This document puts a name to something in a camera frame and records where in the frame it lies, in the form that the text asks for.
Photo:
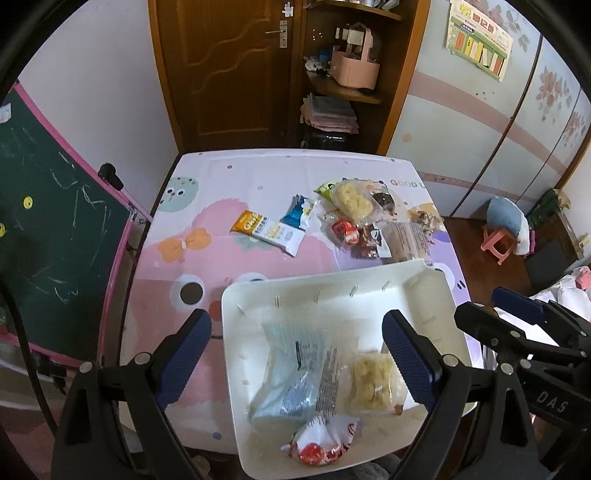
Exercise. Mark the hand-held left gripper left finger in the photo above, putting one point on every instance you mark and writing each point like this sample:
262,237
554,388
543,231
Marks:
184,355

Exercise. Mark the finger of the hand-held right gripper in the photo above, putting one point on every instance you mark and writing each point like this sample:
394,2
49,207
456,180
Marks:
480,323
517,302

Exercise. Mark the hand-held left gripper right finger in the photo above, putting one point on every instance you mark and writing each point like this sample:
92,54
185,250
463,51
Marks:
411,360

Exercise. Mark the white plastic tray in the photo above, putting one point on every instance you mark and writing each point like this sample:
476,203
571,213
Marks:
323,304

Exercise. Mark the clear red printed snack packet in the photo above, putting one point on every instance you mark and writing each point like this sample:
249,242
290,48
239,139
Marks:
406,237

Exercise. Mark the orange white snack packet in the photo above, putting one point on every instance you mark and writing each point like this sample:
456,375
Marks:
268,228

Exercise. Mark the clear yellow pastry packet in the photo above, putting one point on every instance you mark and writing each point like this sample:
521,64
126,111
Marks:
351,198
374,381

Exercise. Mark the blue white snack packet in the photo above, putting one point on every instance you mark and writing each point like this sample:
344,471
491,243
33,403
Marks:
298,212

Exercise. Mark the green snack packet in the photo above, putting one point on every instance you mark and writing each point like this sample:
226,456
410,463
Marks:
324,187

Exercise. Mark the pink white bedding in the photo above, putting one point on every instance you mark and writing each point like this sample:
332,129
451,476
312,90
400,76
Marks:
572,286

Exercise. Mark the dark wooden nightstand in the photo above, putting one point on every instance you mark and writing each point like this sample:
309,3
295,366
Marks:
549,249

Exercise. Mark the pink plastic stool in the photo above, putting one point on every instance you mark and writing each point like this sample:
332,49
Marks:
496,240

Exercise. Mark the blue plush cushion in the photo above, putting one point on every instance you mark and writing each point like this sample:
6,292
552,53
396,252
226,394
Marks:
505,217

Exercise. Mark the pale blue snack packet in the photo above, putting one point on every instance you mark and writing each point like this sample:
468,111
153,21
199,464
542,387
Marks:
286,369

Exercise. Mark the red white snack packet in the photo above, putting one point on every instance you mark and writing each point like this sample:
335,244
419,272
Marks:
323,438

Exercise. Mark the clear brown snack packet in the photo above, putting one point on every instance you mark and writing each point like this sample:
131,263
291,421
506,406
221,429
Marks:
427,217

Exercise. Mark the small red snack packet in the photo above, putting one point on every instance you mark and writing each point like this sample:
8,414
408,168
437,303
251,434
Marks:
344,230

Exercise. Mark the dark brown snack packet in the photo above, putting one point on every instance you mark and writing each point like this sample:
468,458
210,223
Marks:
383,199

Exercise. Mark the floral wardrobe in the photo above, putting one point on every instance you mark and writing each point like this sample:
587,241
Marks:
461,129

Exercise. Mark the dark storage bin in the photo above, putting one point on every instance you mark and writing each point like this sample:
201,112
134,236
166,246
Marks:
323,138

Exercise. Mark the stack of folded towels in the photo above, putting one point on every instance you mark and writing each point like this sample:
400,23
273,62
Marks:
330,113

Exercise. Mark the wooden shelf cabinet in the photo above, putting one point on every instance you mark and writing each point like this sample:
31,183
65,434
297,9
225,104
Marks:
397,69

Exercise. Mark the pink storage basket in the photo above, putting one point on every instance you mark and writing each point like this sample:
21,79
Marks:
355,69

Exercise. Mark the brown wooden door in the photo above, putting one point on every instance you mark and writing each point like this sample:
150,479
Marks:
221,69

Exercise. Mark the small shelf toys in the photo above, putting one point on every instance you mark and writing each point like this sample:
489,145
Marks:
316,62

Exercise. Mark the white door hook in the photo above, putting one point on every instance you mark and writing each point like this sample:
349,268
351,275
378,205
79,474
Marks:
287,9

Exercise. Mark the green chalkboard pink frame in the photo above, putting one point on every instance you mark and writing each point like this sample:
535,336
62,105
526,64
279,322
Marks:
55,230

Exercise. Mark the wall poster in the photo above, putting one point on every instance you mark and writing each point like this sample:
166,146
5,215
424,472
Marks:
480,39

